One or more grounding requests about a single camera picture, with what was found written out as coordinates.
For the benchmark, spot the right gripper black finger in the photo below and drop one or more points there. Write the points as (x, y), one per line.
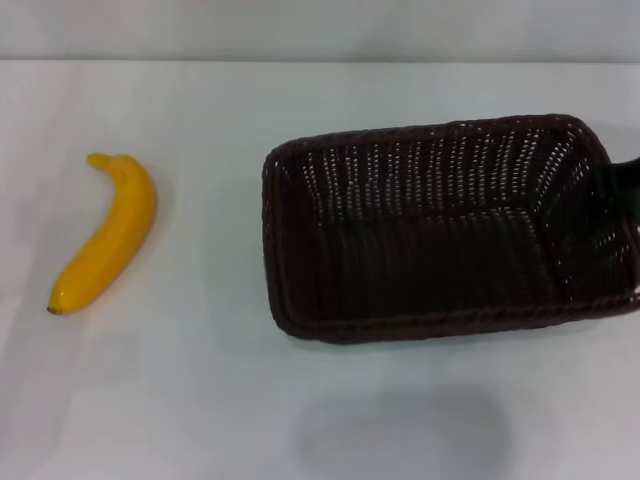
(630, 187)
(604, 187)

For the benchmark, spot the dark woven rectangular basket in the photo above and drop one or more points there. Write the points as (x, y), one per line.
(425, 260)

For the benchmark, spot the yellow banana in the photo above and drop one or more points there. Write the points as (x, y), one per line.
(115, 235)

